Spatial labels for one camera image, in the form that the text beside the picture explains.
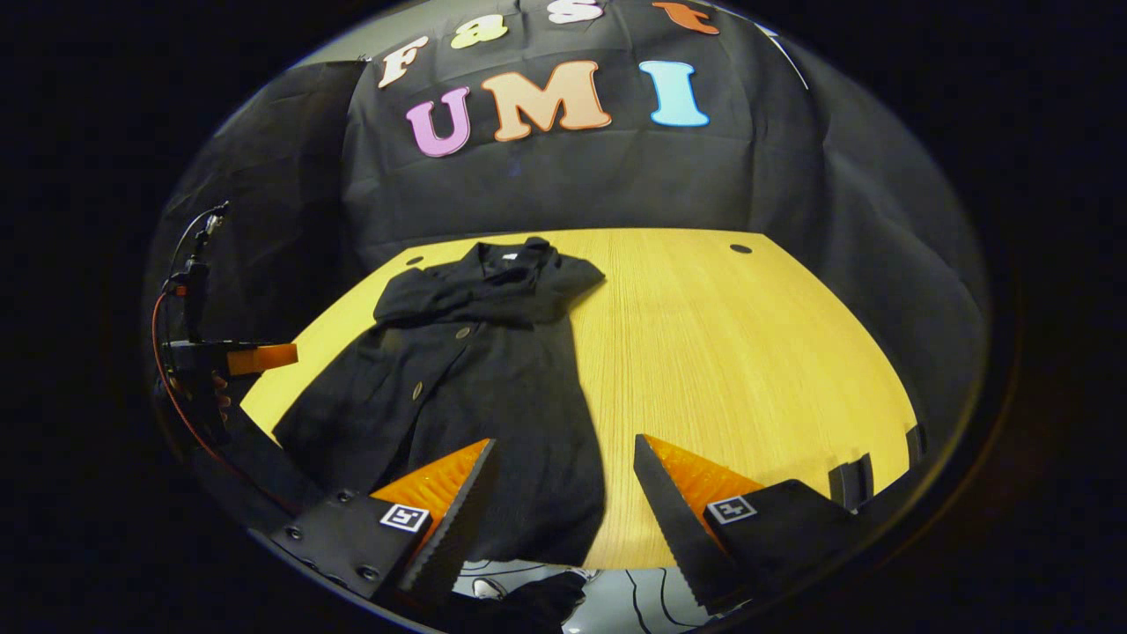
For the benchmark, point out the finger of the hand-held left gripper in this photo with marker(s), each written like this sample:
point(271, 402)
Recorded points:
point(264, 358)

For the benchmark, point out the black button-up garment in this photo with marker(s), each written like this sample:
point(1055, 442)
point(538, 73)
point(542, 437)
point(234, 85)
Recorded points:
point(493, 396)

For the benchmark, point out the black chair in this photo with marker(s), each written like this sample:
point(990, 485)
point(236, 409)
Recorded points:
point(850, 484)

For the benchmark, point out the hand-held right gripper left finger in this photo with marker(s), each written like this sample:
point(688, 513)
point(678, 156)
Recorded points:
point(458, 537)

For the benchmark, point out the person's dark clothing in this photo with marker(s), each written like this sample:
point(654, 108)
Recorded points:
point(528, 609)

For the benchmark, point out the white shoe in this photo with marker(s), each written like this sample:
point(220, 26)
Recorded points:
point(489, 588)

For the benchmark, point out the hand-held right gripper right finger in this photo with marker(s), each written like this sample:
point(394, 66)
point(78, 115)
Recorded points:
point(678, 537)

